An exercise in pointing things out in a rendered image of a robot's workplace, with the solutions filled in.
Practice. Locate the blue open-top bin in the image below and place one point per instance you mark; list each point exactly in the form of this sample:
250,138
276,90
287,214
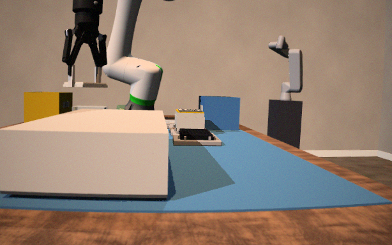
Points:
220,112

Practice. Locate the yellow open-top bin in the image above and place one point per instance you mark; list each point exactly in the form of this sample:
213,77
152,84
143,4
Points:
38,105

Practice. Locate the light blue bench mat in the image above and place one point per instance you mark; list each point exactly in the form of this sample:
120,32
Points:
245,174

